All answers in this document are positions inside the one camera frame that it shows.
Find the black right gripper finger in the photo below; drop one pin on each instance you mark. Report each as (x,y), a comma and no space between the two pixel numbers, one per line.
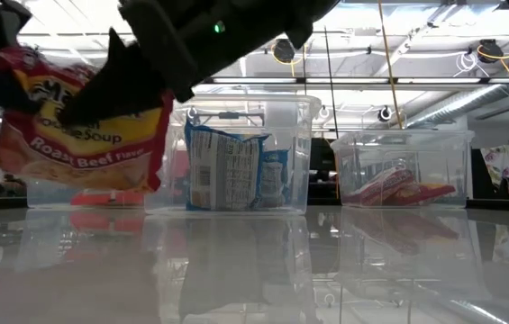
(119,90)

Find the silver ceiling air duct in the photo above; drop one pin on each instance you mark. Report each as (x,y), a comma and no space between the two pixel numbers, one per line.
(461,105)

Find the long ceiling light bar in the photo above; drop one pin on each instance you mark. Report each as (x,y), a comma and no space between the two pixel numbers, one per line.
(371,81)

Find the roast beef ramen noodle pack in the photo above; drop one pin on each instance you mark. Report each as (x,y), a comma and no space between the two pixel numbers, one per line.
(434,193)
(101,148)
(371,186)

